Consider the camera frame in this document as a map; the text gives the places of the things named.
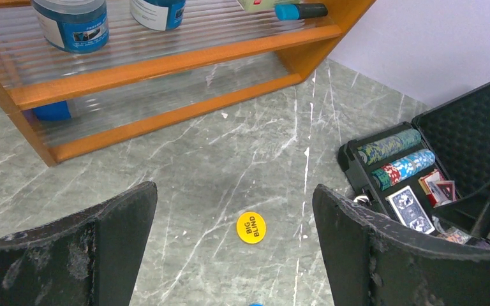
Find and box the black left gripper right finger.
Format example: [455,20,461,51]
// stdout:
[312,184,490,305]

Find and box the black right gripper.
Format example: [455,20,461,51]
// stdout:
[433,181,490,242]

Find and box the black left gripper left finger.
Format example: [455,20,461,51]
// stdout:
[0,181,158,305]

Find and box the triangular all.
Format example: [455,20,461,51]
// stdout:
[434,180,457,201]

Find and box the blue card deck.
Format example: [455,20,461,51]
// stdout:
[386,186,435,235]

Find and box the black poker case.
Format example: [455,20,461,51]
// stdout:
[337,82,490,248]

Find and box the yellow big blind button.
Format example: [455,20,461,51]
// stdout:
[236,211,267,244]

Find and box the brown green chip row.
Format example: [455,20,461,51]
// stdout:
[437,228,472,245]

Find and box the red blue chip row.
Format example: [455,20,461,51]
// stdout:
[371,149,436,190]

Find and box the green blue chip row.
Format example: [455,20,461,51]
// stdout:
[357,129,421,165]

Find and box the blue object lower shelf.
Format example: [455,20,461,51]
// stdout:
[33,101,72,122]

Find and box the orange wooden shelf rack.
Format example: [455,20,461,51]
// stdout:
[0,1,372,166]

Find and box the blue jar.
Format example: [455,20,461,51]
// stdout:
[31,0,109,54]
[130,0,186,31]

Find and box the black blue marker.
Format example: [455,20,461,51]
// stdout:
[274,3,329,21]

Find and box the white green box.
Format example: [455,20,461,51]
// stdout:
[237,0,301,12]

